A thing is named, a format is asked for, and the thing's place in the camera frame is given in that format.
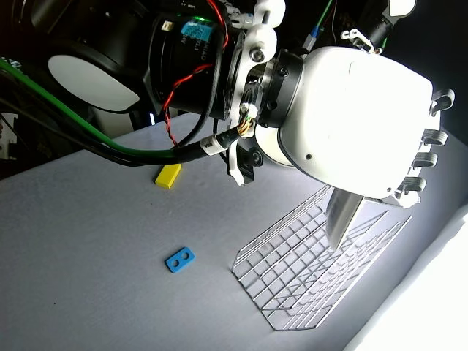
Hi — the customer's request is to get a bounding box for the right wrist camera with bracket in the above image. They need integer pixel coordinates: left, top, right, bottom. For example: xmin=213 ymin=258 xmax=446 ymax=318
xmin=226 ymin=0 xmax=288 ymax=188

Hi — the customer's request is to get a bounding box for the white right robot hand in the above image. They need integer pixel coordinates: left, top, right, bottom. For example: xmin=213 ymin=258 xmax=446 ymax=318
xmin=254 ymin=45 xmax=456 ymax=210

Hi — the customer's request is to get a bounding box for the grey adapter box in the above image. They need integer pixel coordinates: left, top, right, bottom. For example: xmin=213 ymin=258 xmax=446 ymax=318
xmin=301 ymin=25 xmax=326 ymax=56

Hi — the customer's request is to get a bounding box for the yellow rectangular block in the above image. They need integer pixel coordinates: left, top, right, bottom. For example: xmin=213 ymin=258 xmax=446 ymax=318
xmin=154 ymin=163 xmax=183 ymax=190

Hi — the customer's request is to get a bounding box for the white robot column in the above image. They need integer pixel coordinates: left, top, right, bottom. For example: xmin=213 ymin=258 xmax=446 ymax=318
xmin=91 ymin=107 xmax=156 ymax=138

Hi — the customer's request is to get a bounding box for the thin green cable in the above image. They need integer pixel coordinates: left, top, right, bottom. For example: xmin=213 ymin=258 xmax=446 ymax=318
xmin=315 ymin=0 xmax=334 ymax=29

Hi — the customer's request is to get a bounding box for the silver wire dish rack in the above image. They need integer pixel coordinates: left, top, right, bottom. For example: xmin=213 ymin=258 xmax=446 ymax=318
xmin=230 ymin=184 xmax=413 ymax=332

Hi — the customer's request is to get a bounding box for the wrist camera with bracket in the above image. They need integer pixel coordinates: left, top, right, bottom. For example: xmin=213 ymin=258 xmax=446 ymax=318
xmin=340 ymin=29 xmax=384 ymax=56
xmin=226 ymin=0 xmax=288 ymax=188

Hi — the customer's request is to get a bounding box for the blue block with two holes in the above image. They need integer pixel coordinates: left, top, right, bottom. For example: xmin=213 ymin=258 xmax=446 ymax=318
xmin=164 ymin=246 xmax=196 ymax=274

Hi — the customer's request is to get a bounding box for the white plate with black rim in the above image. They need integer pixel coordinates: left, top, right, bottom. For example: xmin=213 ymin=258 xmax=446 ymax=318
xmin=325 ymin=188 xmax=366 ymax=252

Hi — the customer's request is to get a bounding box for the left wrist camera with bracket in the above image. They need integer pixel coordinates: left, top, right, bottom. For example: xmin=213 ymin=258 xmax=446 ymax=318
xmin=340 ymin=29 xmax=384 ymax=56

